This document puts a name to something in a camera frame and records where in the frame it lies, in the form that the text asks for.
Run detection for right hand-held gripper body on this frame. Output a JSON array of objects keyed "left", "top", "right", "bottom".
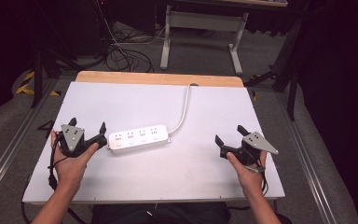
[{"left": 219, "top": 131, "right": 280, "bottom": 168}]

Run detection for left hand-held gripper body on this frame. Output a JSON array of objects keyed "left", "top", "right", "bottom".
[{"left": 55, "top": 123, "right": 90, "bottom": 159}]

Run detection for white power strip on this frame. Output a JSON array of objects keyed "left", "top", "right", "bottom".
[{"left": 106, "top": 124, "right": 173, "bottom": 155}]

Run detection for person's right hand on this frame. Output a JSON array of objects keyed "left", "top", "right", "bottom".
[{"left": 226, "top": 150, "right": 269, "bottom": 200}]

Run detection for person's left hand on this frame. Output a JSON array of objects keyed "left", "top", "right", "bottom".
[{"left": 49, "top": 130, "right": 101, "bottom": 191}]

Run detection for black metal stand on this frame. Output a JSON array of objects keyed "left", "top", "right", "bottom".
[
  {"left": 244, "top": 15, "right": 307, "bottom": 121},
  {"left": 29, "top": 43, "right": 87, "bottom": 109}
]

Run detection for yellow black floor tape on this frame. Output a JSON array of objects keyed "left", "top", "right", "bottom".
[{"left": 14, "top": 70, "right": 62, "bottom": 97}]

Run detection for white board table cover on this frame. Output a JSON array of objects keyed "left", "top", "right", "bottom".
[{"left": 21, "top": 81, "right": 286, "bottom": 205}]

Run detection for person's dark trousers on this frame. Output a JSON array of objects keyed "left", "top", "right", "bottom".
[{"left": 90, "top": 202, "right": 232, "bottom": 224}]

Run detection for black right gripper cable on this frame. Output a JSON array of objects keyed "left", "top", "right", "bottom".
[{"left": 260, "top": 169, "right": 269, "bottom": 198}]

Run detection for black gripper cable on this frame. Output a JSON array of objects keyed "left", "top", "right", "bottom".
[
  {"left": 260, "top": 169, "right": 269, "bottom": 198},
  {"left": 20, "top": 130, "right": 88, "bottom": 224}
]

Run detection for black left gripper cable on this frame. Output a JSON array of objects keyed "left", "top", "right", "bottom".
[{"left": 20, "top": 130, "right": 88, "bottom": 224}]

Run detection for white power strip cable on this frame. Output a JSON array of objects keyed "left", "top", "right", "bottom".
[{"left": 167, "top": 82, "right": 200, "bottom": 136}]

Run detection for aluminium floor rail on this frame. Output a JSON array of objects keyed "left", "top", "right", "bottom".
[
  {"left": 274, "top": 92, "right": 343, "bottom": 224},
  {"left": 0, "top": 77, "right": 61, "bottom": 204}
]

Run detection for black floor cable bundle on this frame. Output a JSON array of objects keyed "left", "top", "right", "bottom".
[{"left": 103, "top": 41, "right": 156, "bottom": 75}]

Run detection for white metal desk frame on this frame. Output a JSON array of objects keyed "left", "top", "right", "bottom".
[{"left": 159, "top": 4, "right": 250, "bottom": 76}]

